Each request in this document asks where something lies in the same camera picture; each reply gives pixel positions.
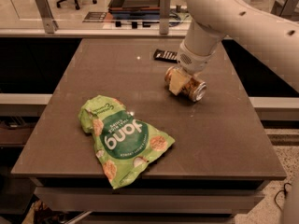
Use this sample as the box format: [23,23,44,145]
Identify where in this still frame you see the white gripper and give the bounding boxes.
[169,42,211,95]

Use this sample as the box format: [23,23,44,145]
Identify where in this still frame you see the orange drink can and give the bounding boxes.
[164,66,206,102]

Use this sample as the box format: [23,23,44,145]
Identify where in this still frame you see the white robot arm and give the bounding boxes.
[177,0,299,91]

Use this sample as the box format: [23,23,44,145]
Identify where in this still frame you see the black snack bar wrapper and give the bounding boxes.
[153,49,177,63]

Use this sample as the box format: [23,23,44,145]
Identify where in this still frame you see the green chips bag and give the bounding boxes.
[78,95,175,189]

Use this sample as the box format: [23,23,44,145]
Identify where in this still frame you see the black floor sign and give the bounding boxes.
[83,12,107,22]

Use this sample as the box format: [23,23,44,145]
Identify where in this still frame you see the middle metal glass bracket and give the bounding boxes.
[159,0,170,35]

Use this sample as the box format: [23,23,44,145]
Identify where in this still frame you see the metal glass bracket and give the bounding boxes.
[35,0,58,34]
[159,0,170,35]
[271,0,299,22]

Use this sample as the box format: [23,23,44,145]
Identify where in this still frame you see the right metal glass bracket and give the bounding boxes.
[271,0,299,22]

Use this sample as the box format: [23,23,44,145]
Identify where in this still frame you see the left metal glass bracket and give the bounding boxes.
[35,0,58,34]

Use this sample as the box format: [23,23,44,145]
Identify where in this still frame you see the black cable on floor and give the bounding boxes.
[274,182,292,212]

